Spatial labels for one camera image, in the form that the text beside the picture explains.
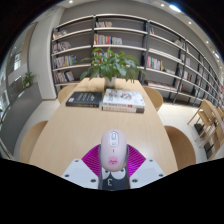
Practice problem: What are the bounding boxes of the leafy plant in white pot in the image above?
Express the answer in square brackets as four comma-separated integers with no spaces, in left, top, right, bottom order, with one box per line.
[79,47,146,88]

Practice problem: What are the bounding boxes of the small distant potted plant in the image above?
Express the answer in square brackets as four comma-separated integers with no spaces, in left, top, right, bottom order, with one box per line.
[21,71,38,89]

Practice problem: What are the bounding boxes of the pale pink computer mouse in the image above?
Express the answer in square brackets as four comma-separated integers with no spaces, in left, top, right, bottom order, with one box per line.
[99,128,129,173]

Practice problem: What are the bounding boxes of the white illustrated book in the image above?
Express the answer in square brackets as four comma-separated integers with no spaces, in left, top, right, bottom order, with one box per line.
[102,88,147,108]

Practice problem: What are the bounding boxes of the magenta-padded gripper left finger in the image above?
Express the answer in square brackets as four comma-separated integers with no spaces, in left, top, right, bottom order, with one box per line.
[61,143,104,191]

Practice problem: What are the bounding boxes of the tall bookshelf unit with books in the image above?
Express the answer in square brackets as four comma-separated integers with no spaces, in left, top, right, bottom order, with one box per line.
[49,13,224,111]

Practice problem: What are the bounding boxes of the grey counter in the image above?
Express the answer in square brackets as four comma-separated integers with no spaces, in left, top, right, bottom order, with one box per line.
[0,83,44,156]

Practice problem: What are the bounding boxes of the ceiling lights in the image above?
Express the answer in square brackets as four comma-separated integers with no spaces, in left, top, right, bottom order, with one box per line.
[68,0,221,59]

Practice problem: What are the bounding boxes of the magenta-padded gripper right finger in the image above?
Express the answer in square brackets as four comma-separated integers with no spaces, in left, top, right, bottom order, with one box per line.
[124,143,167,191]

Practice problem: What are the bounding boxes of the white book with red lettering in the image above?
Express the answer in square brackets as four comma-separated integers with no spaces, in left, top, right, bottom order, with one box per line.
[100,102,145,114]

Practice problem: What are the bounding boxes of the slatted wooden chairs group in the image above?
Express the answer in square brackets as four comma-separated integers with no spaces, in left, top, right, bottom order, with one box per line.
[186,98,224,161]

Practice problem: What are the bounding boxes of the black hardcover book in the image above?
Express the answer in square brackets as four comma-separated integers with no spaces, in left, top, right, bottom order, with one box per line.
[65,91,103,108]

